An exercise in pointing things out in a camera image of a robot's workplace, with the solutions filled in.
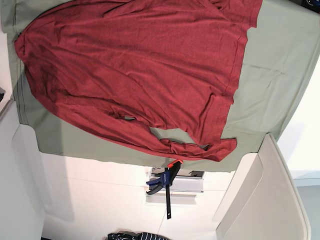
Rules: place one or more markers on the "white partition panel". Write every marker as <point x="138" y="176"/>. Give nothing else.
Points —
<point x="261" y="201"/>
<point x="22" y="211"/>

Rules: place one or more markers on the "white partition panel left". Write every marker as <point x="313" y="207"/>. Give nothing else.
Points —
<point x="22" y="211"/>

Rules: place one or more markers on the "navy striped shirt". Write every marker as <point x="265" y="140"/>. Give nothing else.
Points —
<point x="126" y="236"/>

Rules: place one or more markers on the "green table cloth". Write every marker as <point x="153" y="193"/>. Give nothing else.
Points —
<point x="279" y="60"/>

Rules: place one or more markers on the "blue black bar clamp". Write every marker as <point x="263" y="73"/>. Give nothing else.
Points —
<point x="165" y="181"/>

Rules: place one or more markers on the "aluminium table frame rail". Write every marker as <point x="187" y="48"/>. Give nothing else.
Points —
<point x="186" y="187"/>

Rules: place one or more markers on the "white partition panel right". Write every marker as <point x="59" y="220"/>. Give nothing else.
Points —
<point x="261" y="201"/>

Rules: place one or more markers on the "red T-shirt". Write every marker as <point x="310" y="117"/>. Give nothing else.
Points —
<point x="157" y="76"/>

